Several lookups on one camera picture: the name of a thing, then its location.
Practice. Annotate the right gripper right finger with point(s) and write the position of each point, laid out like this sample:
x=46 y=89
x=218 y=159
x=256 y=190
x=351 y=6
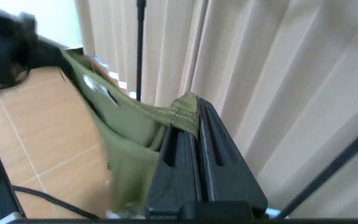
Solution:
x=225 y=174

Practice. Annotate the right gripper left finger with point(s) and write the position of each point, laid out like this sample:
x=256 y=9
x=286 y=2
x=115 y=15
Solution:
x=174 y=174

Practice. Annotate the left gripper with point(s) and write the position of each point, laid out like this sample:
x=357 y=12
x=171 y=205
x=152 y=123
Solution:
x=2 y=40

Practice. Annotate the green printed t-shirt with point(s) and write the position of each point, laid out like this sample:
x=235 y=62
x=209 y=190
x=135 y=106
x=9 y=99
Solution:
x=129 y=130

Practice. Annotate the black clothes rack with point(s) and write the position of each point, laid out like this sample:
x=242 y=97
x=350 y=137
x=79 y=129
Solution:
x=140 y=46

